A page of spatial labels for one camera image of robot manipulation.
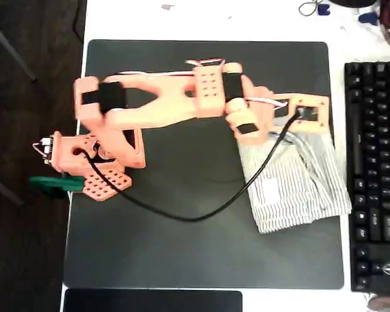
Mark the small circuit board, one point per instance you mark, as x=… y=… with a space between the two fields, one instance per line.
x=48 y=148

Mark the striped grey cloth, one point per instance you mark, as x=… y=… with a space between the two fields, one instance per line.
x=279 y=211

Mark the orange printed robot arm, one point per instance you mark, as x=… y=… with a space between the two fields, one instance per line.
x=143 y=110

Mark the brown round object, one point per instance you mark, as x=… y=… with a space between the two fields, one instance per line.
x=386 y=304

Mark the grey metal leg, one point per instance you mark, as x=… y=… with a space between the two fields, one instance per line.
x=11 y=48
x=3 y=190

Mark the green table clamp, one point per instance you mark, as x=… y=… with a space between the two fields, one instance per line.
x=52 y=182

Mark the black tablet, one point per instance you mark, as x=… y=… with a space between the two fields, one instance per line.
x=149 y=302

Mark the black computer keyboard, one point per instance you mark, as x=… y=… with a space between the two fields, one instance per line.
x=377 y=162

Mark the orange camera mount with camera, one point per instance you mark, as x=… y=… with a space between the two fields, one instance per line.
x=321 y=125

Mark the dark blue small part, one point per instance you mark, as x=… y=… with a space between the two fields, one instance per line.
x=324 y=10

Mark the black rubber mat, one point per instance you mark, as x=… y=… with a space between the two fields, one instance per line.
x=182 y=256

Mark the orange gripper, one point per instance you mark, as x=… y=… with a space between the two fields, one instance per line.
x=249 y=129

